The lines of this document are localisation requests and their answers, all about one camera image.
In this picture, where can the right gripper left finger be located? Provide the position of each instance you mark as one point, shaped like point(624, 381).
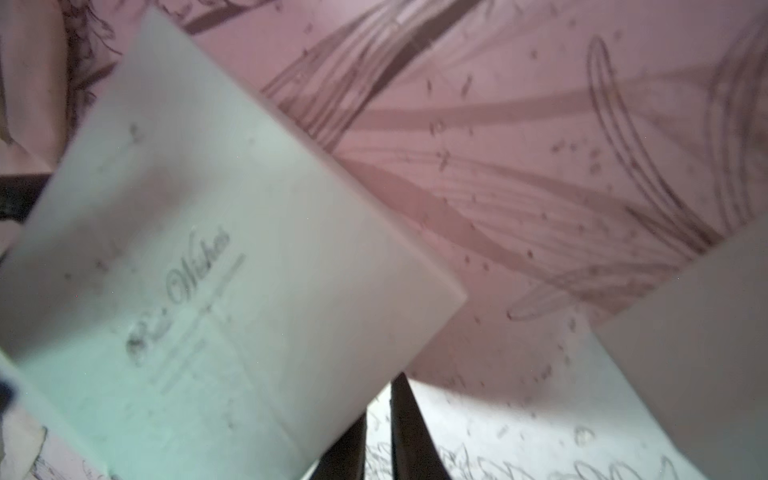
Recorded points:
point(345, 459)

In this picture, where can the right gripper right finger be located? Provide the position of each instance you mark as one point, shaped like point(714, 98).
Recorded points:
point(413, 452)

